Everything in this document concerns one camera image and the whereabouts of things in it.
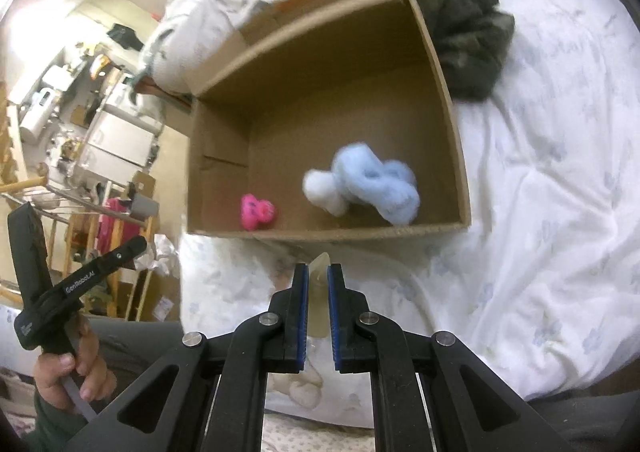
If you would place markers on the white plastic bag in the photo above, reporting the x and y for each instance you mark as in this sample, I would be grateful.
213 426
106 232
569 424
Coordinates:
160 254

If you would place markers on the person's left forearm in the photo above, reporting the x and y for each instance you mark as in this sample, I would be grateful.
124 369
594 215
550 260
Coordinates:
52 427

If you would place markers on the pink bag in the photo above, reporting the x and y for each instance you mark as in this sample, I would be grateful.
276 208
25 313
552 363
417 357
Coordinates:
112 227

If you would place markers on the white cabinet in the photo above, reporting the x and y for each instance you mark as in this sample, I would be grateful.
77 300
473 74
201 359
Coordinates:
120 137

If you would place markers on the person's leg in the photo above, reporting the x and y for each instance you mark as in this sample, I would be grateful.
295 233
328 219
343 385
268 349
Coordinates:
590 417
135 342

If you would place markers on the small cardboard box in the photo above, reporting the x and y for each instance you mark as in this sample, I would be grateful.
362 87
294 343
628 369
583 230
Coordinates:
165 299

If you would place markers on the grey box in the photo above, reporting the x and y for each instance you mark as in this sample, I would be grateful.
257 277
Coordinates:
145 207

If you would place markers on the pink plush toy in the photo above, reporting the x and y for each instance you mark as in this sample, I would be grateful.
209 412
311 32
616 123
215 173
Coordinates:
257 213

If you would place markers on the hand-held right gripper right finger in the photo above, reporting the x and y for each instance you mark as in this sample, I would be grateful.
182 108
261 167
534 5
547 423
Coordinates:
333 312

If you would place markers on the blue and white plush toy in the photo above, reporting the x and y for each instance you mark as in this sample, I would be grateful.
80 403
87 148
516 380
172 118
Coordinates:
370 182

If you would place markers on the cream plush toy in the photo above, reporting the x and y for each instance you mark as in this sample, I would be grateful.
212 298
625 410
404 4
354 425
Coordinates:
318 302

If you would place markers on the dark green garment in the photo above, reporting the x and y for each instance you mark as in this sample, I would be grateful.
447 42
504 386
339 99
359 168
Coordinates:
465 32

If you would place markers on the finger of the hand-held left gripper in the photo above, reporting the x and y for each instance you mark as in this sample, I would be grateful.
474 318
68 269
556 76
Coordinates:
30 252
107 264

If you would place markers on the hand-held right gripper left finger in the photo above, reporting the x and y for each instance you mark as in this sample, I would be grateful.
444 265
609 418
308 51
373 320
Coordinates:
300 312

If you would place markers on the wooden rack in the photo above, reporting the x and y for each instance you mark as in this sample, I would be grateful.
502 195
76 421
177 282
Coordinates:
127 292

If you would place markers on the white floral comforter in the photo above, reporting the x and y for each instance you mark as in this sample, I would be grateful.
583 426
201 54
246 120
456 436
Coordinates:
525 182

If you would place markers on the white kitchen appliance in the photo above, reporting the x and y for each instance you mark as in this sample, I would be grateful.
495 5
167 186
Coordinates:
37 114

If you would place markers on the patterned bed sheet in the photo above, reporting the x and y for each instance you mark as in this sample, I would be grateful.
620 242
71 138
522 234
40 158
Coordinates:
310 437

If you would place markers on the person's left leg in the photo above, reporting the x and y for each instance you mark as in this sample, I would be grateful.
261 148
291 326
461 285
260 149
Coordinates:
135 342

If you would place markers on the black cloth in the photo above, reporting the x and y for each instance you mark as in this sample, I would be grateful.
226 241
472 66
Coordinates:
125 36

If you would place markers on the person's left hand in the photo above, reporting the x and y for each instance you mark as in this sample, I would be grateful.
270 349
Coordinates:
92 372

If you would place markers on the person's right leg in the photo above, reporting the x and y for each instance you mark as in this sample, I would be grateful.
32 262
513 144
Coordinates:
590 417

